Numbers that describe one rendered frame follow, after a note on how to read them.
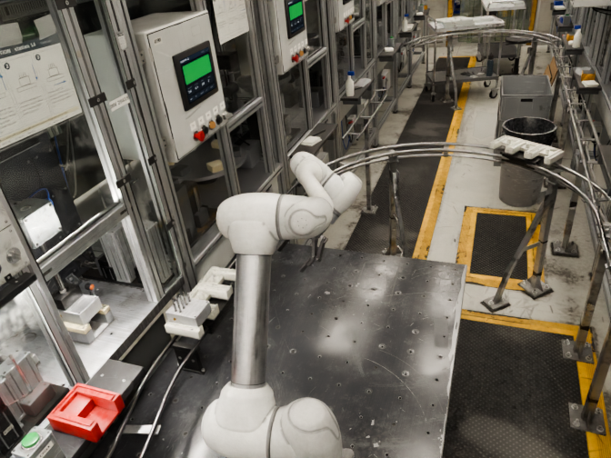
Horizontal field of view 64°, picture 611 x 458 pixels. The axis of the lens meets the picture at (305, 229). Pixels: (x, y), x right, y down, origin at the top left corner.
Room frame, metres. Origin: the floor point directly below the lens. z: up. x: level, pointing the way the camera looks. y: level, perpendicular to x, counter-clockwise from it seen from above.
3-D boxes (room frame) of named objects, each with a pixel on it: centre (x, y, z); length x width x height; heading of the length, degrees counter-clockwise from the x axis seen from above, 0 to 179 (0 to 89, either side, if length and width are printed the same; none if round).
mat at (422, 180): (5.40, -1.62, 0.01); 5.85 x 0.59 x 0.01; 157
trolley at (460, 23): (6.18, -2.18, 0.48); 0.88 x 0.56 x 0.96; 85
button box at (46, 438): (0.81, 0.74, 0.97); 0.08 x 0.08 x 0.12; 67
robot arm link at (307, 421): (0.86, 0.06, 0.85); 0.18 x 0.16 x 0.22; 74
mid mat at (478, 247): (2.83, -1.35, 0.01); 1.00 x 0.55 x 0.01; 157
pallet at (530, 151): (2.51, -1.27, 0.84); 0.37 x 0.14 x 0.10; 35
